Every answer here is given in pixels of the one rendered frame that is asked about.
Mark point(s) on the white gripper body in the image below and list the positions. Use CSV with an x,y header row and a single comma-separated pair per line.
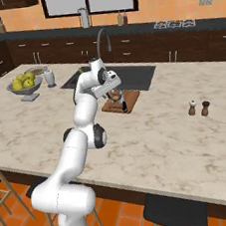
x,y
107,85

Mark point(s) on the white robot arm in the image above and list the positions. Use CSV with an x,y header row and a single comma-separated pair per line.
x,y
81,112

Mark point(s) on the wooden cutting board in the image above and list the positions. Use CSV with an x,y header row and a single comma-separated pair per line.
x,y
133,97

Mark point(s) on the grey plate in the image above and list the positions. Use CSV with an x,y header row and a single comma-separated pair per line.
x,y
29,70

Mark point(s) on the small black utensil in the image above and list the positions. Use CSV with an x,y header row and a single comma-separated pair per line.
x,y
124,107

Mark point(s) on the dark sink basin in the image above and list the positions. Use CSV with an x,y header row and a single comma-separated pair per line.
x,y
137,77

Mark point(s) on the green vegetable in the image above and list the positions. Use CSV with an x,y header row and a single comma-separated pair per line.
x,y
79,70

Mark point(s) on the dark curved tap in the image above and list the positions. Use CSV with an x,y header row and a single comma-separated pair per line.
x,y
98,40

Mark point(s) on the dark brown base cupboards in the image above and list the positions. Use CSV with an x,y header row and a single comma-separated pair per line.
x,y
137,47

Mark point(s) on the white ceramic jar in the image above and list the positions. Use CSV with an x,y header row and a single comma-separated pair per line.
x,y
49,77

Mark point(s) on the pale glass bottle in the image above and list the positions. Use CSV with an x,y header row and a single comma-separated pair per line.
x,y
120,19

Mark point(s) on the dark red bottle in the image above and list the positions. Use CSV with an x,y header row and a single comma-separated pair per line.
x,y
125,18

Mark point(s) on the white jug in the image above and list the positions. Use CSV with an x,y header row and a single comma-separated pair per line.
x,y
84,18

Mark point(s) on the green apple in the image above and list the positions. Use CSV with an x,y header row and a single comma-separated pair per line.
x,y
17,85
30,75
28,83
20,77

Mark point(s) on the salt shaker with white cap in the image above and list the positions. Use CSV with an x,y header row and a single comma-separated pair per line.
x,y
192,108

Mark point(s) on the hob with white rings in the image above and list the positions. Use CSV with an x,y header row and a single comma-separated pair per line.
x,y
174,24

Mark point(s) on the black framed window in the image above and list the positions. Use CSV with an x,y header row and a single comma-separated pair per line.
x,y
65,4

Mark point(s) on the pepper shaker with dark cap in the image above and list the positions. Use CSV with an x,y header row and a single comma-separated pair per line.
x,y
205,108

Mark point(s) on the wooden stool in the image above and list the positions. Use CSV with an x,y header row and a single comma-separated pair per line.
x,y
8,194

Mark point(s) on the grey pedestal fruit bowl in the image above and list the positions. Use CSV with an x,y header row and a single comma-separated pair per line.
x,y
27,92

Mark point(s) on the grey wall socket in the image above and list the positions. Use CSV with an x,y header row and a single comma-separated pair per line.
x,y
205,0

